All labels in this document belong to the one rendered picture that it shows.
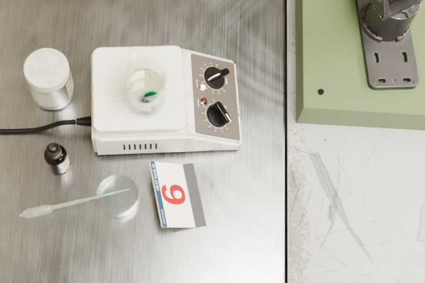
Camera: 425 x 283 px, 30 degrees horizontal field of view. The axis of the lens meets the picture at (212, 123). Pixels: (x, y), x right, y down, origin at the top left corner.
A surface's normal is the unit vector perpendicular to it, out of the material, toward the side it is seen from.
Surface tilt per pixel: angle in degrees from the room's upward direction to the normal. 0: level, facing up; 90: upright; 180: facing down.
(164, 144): 90
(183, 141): 90
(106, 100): 0
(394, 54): 1
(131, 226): 0
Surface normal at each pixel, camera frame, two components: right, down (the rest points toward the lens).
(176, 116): 0.07, -0.37
